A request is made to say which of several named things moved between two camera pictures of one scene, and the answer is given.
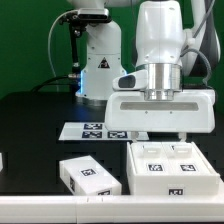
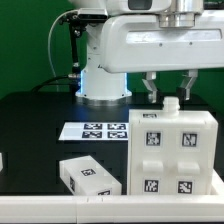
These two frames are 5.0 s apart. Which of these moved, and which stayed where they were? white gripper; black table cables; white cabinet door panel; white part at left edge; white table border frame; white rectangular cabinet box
Moved: white gripper; white cabinet door panel
Stayed: white table border frame; white rectangular cabinet box; white part at left edge; black table cables
